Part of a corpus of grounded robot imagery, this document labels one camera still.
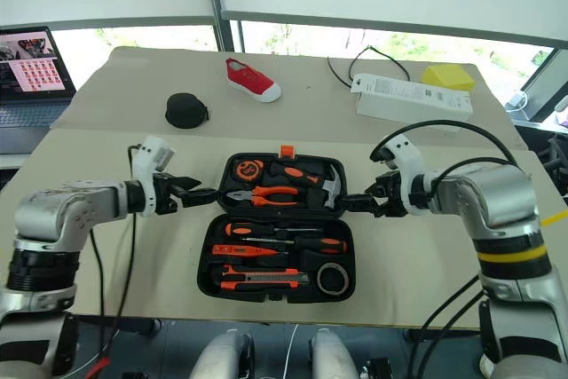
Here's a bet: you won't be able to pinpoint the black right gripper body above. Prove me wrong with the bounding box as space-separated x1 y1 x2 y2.
373 170 410 220

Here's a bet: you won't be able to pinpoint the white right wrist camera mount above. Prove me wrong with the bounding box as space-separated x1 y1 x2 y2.
369 132 438 218

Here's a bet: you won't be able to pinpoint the white long cardboard box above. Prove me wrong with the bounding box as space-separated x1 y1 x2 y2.
350 72 474 132

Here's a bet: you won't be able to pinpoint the thin white cable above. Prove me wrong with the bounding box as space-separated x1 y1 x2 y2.
285 323 299 379

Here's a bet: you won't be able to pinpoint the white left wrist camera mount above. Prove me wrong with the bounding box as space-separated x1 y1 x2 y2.
132 135 177 218

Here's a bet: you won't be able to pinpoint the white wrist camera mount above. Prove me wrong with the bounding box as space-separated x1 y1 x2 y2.
369 132 438 218
132 135 177 218

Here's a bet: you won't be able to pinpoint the thin black cable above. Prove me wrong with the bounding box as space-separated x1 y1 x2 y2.
327 44 412 88

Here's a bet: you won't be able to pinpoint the black tool case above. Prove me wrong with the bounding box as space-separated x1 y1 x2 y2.
196 151 358 304

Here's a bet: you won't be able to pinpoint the black electrical tape roll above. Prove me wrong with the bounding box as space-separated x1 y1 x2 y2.
316 262 351 297

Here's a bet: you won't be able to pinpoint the black round zip case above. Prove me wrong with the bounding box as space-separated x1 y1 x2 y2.
164 91 211 130

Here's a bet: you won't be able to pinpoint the claw hammer orange black grip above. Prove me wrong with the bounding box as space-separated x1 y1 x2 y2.
267 160 346 210

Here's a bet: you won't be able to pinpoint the black cable under right arm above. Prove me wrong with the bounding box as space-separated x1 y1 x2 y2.
406 275 485 379

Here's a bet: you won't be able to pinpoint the white charger plug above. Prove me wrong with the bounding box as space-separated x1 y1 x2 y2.
507 90 530 113

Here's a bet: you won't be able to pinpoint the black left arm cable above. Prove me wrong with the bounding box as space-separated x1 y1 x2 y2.
88 143 139 379

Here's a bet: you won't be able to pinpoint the silver rounded robot leg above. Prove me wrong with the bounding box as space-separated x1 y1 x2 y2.
309 328 361 379
193 329 256 379

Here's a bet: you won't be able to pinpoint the open laptop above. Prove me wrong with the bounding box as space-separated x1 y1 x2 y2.
0 25 79 154

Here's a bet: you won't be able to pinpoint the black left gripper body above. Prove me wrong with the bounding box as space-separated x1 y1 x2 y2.
153 171 190 217

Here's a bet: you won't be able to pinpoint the yellow tape strip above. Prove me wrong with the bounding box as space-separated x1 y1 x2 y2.
540 207 568 227

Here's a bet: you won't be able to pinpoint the orange voltage tester pen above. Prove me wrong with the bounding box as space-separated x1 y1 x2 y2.
211 243 290 259

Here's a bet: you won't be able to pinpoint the red white shoe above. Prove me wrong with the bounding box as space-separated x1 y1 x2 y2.
225 57 283 104

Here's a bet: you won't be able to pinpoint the orange black utility knife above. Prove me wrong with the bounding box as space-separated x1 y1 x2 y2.
220 264 312 292

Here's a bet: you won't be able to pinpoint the orange black tape measure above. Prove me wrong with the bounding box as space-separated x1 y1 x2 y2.
234 158 266 181

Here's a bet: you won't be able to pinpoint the orange handled pliers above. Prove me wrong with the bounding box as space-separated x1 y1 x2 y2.
225 185 301 209

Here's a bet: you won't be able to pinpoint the screwdriver orange black handle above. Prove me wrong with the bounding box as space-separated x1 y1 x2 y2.
223 222 324 239
241 235 348 257

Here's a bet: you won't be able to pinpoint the grey window frame post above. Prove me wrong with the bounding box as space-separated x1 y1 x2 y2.
199 0 246 54

